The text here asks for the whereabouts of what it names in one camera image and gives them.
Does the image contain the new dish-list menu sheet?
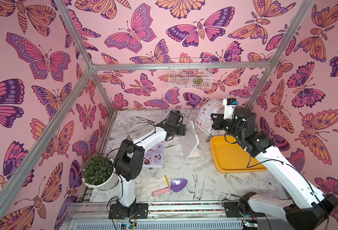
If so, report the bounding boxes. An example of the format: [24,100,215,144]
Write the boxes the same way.
[194,98,223,136]

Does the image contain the clear acrylic menu holder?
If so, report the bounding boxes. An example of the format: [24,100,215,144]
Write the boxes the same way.
[179,121,200,160]

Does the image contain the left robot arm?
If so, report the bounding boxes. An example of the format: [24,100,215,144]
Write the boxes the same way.
[113,110,186,218]

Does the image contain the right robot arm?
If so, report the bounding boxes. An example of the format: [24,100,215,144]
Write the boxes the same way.
[211,106,338,230]

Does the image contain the yellow plastic tray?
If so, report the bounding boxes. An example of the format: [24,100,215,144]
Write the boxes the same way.
[210,136,267,173]

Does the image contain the green item in basket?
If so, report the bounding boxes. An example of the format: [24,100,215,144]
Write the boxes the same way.
[193,76,203,88]

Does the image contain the white work glove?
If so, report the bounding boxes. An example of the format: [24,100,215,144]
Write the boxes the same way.
[134,176,169,205]

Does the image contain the potted green plant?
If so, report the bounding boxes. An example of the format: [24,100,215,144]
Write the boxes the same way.
[82,154,119,191]

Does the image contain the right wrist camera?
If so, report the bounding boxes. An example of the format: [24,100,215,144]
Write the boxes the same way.
[223,98,238,119]

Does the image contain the white wire basket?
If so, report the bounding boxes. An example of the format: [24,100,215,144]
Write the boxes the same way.
[168,58,213,90]

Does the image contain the purple trowel pink handle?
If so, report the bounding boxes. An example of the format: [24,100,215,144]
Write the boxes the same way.
[152,178,188,197]

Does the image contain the aluminium mounting rail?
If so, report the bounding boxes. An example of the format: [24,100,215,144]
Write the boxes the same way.
[61,199,292,230]

